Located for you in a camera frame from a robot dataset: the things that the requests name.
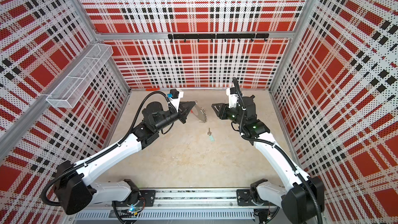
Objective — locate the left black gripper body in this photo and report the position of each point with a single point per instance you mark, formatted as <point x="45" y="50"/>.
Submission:
<point x="166" y="121"/>

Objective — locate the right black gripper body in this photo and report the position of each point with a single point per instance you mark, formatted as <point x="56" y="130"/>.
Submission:
<point x="233" y="116"/>

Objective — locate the white wire mesh basket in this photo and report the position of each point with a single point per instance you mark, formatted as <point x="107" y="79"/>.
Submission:
<point x="70" y="90"/>

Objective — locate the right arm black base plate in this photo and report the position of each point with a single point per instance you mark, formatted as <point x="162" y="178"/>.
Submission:
<point x="245" y="197"/>

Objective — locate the small key with teal tag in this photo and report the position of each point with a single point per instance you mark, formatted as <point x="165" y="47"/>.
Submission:
<point x="209" y="133"/>

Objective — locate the grey key organizer red handle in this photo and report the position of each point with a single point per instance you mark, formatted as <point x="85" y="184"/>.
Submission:
<point x="199" y="113"/>

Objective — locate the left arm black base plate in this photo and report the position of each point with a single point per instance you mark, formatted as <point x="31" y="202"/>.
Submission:
<point x="146" y="198"/>

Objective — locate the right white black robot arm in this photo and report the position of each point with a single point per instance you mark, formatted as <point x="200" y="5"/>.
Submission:
<point x="301" y="197"/>

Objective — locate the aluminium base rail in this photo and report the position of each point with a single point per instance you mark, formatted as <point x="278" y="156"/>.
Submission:
<point x="183" y="206"/>

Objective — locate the black hook rail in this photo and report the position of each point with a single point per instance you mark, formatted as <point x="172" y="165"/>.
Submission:
<point x="218" y="36"/>

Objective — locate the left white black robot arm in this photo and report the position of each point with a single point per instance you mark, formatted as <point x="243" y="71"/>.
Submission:
<point x="75" y="185"/>

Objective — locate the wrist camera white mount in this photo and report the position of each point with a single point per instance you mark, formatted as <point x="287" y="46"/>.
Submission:
<point x="232" y="96"/>
<point x="174" y="97"/>

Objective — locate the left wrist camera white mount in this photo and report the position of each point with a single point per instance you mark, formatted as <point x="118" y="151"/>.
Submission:
<point x="174" y="97"/>

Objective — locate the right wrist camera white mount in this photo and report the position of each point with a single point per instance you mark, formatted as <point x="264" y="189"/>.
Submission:
<point x="232" y="96"/>

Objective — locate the red strip at wall base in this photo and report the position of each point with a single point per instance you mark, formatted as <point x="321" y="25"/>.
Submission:
<point x="152" y="89"/>

